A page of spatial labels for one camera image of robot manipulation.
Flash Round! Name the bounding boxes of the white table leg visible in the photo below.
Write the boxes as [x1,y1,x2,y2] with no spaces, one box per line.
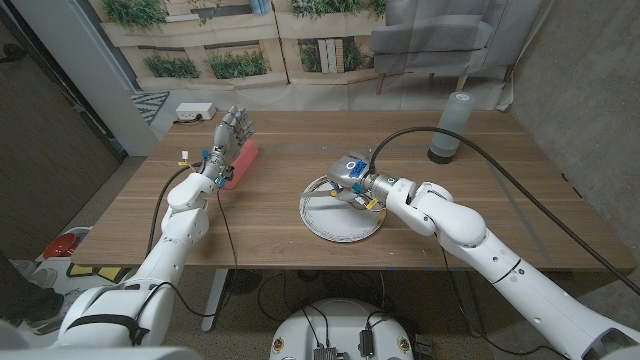
[201,268,229,332]

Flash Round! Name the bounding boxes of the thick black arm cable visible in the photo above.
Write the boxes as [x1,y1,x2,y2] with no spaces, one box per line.
[368,126,640,296]
[146,164,204,259]

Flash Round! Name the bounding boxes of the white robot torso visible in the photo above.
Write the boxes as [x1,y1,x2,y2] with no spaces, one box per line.
[268,298,415,360]

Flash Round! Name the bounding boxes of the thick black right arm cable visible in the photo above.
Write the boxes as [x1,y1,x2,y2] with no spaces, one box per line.
[368,126,640,296]

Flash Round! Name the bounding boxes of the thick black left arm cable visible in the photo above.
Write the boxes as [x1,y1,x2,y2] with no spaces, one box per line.
[146,164,204,259]

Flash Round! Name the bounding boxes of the dark trousered person leg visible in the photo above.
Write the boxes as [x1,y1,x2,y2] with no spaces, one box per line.
[0,252,65,324]

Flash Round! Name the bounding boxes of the black adapter on torso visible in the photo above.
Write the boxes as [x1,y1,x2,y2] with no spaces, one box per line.
[358,328,375,359]

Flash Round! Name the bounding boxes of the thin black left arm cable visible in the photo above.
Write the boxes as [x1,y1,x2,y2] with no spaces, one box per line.
[134,187,239,346]

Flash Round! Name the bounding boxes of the gold rimmed paper plate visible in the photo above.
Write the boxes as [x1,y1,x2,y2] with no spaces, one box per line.
[298,174,388,244]

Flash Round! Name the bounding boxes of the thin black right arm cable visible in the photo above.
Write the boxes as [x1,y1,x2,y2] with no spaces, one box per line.
[439,244,569,359]

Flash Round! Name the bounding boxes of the black door handle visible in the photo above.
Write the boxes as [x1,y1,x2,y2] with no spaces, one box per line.
[0,43,26,64]

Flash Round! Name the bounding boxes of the red sponge block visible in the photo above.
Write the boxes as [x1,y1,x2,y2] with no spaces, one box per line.
[222,138,260,191]

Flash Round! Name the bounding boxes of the grey table leg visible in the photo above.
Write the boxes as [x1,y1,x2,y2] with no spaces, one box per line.
[452,271,485,337]

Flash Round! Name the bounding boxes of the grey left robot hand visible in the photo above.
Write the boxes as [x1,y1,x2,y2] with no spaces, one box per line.
[199,104,255,187]

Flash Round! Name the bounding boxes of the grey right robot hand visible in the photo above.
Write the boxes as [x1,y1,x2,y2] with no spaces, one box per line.
[327,151,396,209]

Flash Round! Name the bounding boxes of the white power strip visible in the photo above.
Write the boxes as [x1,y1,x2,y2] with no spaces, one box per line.
[174,102,218,123]

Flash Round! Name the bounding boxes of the grey yellow handled scissors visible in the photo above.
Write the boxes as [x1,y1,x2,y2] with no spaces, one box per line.
[301,185,381,212]

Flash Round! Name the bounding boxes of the red bowl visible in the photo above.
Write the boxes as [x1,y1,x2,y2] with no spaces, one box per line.
[42,232,79,260]

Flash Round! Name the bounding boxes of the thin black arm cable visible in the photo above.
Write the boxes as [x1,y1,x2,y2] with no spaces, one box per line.
[439,244,569,359]
[134,187,239,346]

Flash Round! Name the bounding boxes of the printed room backdrop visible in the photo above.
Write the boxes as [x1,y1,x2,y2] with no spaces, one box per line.
[87,0,544,112]

